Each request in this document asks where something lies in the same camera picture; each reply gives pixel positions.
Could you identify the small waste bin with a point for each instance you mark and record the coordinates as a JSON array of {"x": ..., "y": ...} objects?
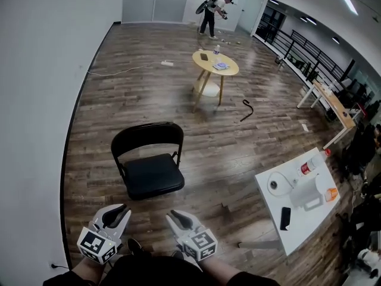
[{"x": 279, "y": 60}]

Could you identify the black metal railing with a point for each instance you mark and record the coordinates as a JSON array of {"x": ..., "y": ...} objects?
[{"x": 309, "y": 52}]

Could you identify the small clear water bottle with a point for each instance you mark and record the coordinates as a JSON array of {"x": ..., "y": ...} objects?
[{"x": 217, "y": 49}]

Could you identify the white electric kettle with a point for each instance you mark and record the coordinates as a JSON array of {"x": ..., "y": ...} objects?
[{"x": 303, "y": 192}]

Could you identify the blue white book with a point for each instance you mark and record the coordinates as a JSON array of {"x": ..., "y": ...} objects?
[{"x": 221, "y": 66}]

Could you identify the frosted glass partition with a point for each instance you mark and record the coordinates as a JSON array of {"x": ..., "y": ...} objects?
[{"x": 166, "y": 1}]

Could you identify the small dark phone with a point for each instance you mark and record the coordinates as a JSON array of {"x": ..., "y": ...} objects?
[{"x": 204, "y": 57}]

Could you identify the person's dark left shoe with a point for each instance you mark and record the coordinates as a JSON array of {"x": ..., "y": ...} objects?
[{"x": 137, "y": 247}]

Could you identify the round yellow wooden table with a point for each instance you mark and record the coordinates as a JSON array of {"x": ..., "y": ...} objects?
[{"x": 229, "y": 70}]

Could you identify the orange cup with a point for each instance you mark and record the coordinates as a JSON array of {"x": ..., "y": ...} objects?
[{"x": 332, "y": 194}]

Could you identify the wooden desk white legs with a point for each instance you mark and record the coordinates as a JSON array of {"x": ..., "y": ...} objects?
[{"x": 336, "y": 106}]

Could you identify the black smartphone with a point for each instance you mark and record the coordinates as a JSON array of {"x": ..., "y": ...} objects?
[{"x": 285, "y": 218}]

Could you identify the white paper sheet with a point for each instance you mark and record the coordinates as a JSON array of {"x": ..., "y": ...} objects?
[{"x": 304, "y": 127}]

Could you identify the person's left forearm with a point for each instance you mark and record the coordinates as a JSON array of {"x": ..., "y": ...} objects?
[{"x": 87, "y": 270}]

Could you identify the black folding chair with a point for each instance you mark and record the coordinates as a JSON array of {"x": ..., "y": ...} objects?
[{"x": 154, "y": 174}]

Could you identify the white square table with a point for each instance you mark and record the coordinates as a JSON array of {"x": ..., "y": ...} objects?
[{"x": 300, "y": 225}]

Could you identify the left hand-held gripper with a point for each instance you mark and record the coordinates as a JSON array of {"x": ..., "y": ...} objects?
[{"x": 95, "y": 244}]

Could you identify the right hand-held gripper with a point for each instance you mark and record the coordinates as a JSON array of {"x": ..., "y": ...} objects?
[{"x": 199, "y": 244}]

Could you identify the clear bottle red label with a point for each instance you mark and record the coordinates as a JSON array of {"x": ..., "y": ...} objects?
[{"x": 309, "y": 167}]

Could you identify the person's dark right shoe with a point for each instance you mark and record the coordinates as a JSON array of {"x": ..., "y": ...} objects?
[{"x": 177, "y": 255}]

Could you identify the person's right forearm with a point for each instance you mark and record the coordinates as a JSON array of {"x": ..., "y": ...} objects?
[{"x": 218, "y": 268}]

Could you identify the person's black clothing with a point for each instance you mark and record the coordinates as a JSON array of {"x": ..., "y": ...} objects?
[{"x": 154, "y": 273}]

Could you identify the person's dark shoe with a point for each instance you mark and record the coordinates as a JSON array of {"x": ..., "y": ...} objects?
[
  {"x": 177, "y": 255},
  {"x": 137, "y": 247}
]

